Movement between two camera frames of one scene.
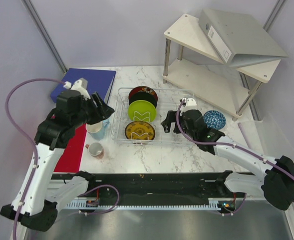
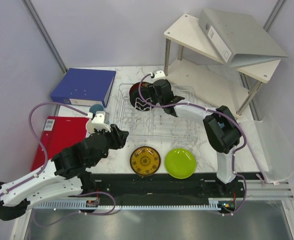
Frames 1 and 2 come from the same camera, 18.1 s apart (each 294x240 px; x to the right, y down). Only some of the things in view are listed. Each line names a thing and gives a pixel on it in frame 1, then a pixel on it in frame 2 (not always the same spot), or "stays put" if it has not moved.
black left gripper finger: (104, 111) -> (119, 137)
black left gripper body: (89, 114) -> (99, 159)
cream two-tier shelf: (218, 84) stays put
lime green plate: (142, 110) -> (180, 163)
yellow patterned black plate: (140, 130) -> (145, 161)
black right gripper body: (189, 133) -> (157, 99)
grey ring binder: (240, 39) stays put
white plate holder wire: (134, 117) -> (142, 105)
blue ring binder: (99, 81) stays put
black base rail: (151, 187) stays put
